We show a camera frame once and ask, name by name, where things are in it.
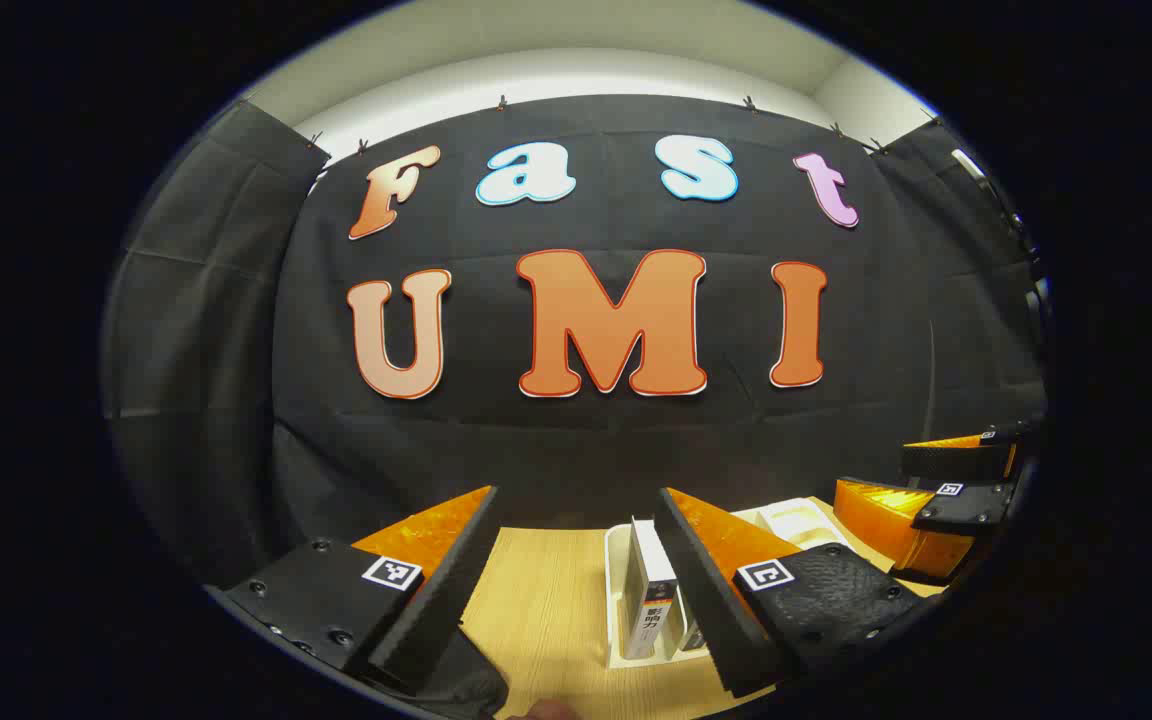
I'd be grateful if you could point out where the grey portrait cover book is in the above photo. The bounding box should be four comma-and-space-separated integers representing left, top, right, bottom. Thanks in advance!
621, 518, 682, 661

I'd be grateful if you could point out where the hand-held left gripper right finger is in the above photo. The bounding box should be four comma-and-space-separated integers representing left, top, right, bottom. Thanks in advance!
656, 488, 927, 699

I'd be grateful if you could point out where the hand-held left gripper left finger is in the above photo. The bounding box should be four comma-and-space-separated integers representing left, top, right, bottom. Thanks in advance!
221, 486, 499, 698

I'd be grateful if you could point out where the white bookshelf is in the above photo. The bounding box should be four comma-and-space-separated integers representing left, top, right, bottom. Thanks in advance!
604, 497, 852, 669

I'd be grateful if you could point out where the black schoolbag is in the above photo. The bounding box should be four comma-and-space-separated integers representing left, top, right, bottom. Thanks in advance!
376, 630, 510, 719

